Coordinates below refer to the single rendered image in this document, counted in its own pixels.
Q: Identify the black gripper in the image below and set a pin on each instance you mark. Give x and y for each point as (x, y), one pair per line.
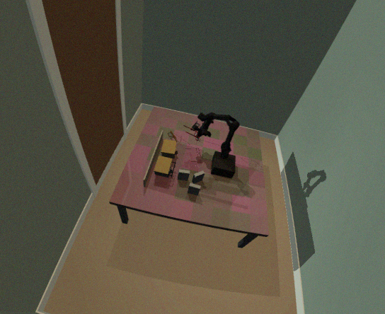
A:
(199, 133)

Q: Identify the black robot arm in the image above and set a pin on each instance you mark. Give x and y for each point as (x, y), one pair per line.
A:
(226, 148)

